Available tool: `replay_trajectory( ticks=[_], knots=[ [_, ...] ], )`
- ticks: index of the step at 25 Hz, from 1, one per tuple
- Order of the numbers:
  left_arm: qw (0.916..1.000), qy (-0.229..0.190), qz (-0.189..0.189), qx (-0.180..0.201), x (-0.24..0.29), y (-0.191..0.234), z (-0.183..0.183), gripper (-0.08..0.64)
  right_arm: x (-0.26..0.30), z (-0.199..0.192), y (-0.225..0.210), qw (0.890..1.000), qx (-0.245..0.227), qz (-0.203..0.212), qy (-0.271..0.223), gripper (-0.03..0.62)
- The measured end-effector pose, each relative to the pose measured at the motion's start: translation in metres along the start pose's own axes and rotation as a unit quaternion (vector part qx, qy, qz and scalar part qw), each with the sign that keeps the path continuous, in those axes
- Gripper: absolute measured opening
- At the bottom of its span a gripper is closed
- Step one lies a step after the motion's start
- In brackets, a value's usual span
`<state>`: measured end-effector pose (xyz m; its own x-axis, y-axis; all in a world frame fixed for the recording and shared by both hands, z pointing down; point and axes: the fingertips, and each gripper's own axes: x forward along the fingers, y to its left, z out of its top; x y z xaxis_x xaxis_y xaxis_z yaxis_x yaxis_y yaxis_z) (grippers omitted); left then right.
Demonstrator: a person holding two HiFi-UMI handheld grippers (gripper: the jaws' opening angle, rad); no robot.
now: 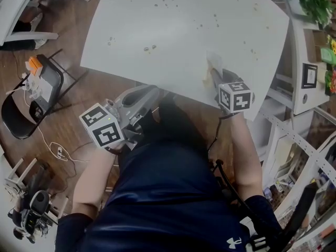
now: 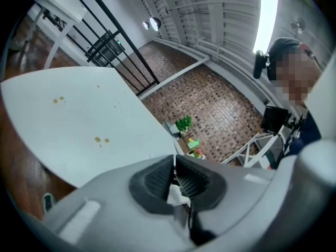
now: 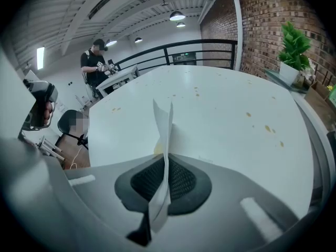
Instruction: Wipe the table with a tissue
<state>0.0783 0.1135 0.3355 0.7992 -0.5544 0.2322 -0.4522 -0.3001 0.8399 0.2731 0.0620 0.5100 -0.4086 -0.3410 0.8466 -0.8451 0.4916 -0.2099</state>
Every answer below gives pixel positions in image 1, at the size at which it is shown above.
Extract red flower pot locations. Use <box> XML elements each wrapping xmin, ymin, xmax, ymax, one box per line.
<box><xmin>324</xmin><ymin>68</ymin><xmax>336</xmax><ymax>96</ymax></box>

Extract small white table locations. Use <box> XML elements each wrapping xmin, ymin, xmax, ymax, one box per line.
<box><xmin>0</xmin><ymin>0</ymin><xmax>92</xmax><ymax>47</ymax></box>

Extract grey handheld device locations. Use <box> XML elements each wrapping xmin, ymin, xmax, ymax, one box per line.
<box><xmin>19</xmin><ymin>190</ymin><xmax>51</xmax><ymax>237</ymax></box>

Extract person's black trousers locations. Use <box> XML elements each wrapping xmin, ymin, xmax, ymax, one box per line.
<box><xmin>119</xmin><ymin>93</ymin><xmax>218</xmax><ymax>157</ymax></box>

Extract person's right forearm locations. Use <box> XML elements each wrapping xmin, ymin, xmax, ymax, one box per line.
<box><xmin>228</xmin><ymin>111</ymin><xmax>264</xmax><ymax>202</ymax></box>

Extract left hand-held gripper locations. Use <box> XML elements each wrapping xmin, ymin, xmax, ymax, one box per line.
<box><xmin>78</xmin><ymin>85</ymin><xmax>161</xmax><ymax>152</ymax></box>

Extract green potted plant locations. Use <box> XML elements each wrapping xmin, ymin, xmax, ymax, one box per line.
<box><xmin>298</xmin><ymin>0</ymin><xmax>334</xmax><ymax>28</ymax></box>

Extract white floor cable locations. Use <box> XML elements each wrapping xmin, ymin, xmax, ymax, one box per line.
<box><xmin>25</xmin><ymin>88</ymin><xmax>91</xmax><ymax>164</ymax></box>

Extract black pouch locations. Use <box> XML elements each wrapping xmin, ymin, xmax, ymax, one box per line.
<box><xmin>28</xmin><ymin>100</ymin><xmax>45</xmax><ymax>120</ymax></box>

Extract person's navy shirt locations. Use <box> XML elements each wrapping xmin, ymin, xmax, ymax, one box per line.
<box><xmin>55</xmin><ymin>140</ymin><xmax>284</xmax><ymax>252</ymax></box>

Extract white paper sheet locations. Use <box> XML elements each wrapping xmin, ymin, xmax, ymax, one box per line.
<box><xmin>38</xmin><ymin>79</ymin><xmax>53</xmax><ymax>101</ymax></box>

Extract white chest strap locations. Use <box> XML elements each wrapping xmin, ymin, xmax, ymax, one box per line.
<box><xmin>240</xmin><ymin>216</ymin><xmax>266</xmax><ymax>252</ymax></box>

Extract green box yellow flowers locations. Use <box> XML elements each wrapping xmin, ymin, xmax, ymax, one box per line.
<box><xmin>319</xmin><ymin>34</ymin><xmax>336</xmax><ymax>66</ymax></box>

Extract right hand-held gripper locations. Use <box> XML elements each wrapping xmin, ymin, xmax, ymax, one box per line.
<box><xmin>209</xmin><ymin>68</ymin><xmax>256</xmax><ymax>114</ymax></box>

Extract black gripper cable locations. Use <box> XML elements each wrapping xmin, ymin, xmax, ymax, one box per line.
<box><xmin>207</xmin><ymin>113</ymin><xmax>237</xmax><ymax>154</ymax></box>

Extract white cleaning wipe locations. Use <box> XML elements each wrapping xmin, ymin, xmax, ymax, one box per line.
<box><xmin>201</xmin><ymin>50</ymin><xmax>224</xmax><ymax>89</ymax></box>

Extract white table with crumbs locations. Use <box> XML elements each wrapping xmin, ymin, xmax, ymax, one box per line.
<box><xmin>79</xmin><ymin>0</ymin><xmax>290</xmax><ymax>122</ymax></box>

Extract black folding chair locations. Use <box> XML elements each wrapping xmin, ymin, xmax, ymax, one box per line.
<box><xmin>1</xmin><ymin>48</ymin><xmax>89</xmax><ymax>140</ymax></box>

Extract white shelf desk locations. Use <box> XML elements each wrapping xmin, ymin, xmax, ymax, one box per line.
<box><xmin>267</xmin><ymin>17</ymin><xmax>336</xmax><ymax>117</ymax></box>

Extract person's left forearm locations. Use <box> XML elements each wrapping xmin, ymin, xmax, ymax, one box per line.
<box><xmin>72</xmin><ymin>145</ymin><xmax>124</xmax><ymax>215</ymax></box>

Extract black framed picture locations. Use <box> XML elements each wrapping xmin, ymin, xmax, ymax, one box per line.
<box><xmin>301</xmin><ymin>61</ymin><xmax>319</xmax><ymax>90</ymax></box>

